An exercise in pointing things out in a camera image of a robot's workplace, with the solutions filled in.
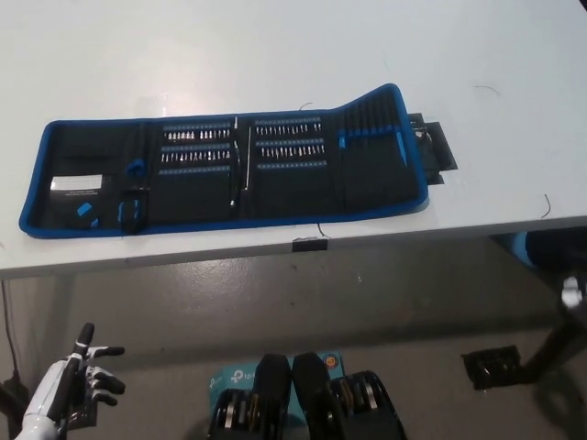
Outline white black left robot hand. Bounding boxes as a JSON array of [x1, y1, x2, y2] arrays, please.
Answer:
[[22, 323, 127, 423]]

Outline blue black toolkit roll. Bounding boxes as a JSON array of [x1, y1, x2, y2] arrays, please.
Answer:
[[17, 82, 431, 239]]

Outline teal tp-link box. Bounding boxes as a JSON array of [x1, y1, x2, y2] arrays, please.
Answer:
[[208, 351, 345, 423]]

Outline white label card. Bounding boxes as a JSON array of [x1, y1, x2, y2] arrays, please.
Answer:
[[49, 174, 103, 193]]

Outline silver extension bar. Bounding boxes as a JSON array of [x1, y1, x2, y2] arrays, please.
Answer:
[[244, 126, 253, 192]]

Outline long blue spudger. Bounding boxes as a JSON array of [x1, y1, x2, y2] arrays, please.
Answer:
[[394, 124, 409, 165]]

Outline blue black office chair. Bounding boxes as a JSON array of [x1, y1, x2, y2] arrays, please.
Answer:
[[488, 231, 587, 381]]

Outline black power cable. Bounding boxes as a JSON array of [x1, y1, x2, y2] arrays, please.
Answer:
[[0, 280, 22, 381]]

